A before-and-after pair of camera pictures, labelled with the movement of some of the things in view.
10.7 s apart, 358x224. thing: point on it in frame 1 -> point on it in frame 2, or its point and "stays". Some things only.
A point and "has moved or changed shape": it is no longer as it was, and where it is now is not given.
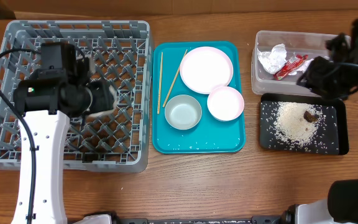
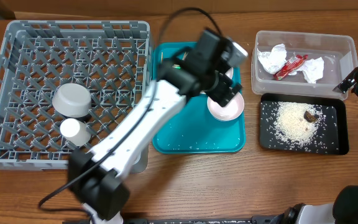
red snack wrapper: (293, 63) stays
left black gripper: (105, 98) -> (227, 93)
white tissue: (273, 61) stays
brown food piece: (309, 117) stays
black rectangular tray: (303, 124) stays
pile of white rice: (290, 126) stays
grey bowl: (183, 112) has moved or changed shape
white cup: (106, 112) -> (75, 132)
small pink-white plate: (225, 104) stays
